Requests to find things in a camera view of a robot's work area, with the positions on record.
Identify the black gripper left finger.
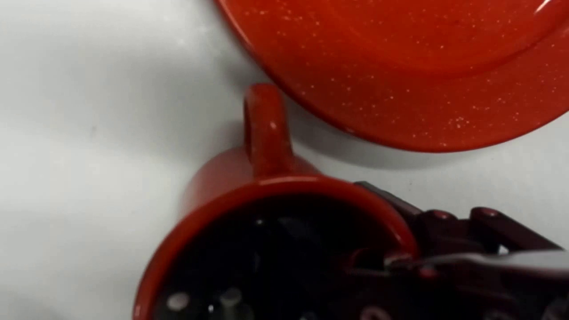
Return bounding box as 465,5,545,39
165,215,357,320

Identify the red round plate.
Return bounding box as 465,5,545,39
213,0,569,154

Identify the white plastic tray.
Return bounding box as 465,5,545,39
0,0,569,320

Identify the red enamel cup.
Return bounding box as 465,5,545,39
129,81,422,320

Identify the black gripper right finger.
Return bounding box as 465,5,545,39
353,181,569,320

